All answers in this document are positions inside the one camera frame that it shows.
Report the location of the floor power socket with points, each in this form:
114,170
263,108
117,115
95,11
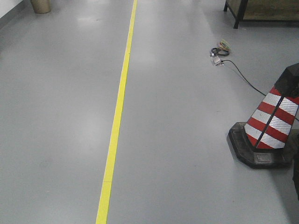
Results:
216,61

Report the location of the yellow floor tape line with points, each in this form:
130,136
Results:
107,182

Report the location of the left red white traffic cone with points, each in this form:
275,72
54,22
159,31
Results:
263,141

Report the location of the dark wooden table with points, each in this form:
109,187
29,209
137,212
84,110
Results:
262,10

